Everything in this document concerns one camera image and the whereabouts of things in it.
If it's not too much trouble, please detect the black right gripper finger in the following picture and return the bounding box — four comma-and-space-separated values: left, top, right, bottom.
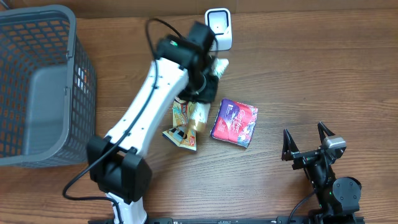
317, 121, 335, 145
282, 129, 299, 156

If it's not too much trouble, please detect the white gold cream tube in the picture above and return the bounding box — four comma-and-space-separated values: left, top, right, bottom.
188, 58, 229, 132

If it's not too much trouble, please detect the red purple pad packet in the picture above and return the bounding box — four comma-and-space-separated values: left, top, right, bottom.
210, 98, 258, 148

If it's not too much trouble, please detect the yellow snack packet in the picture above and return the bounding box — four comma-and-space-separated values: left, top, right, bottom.
162, 97, 197, 152

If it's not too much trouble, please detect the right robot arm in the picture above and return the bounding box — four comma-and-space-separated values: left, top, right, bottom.
277, 121, 364, 223

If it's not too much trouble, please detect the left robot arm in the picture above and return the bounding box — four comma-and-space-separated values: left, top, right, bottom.
86, 34, 219, 223

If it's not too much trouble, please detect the grey plastic shopping basket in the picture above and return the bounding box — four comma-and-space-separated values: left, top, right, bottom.
1, 5, 96, 167

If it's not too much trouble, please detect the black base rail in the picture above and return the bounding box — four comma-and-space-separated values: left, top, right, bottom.
88, 216, 366, 224

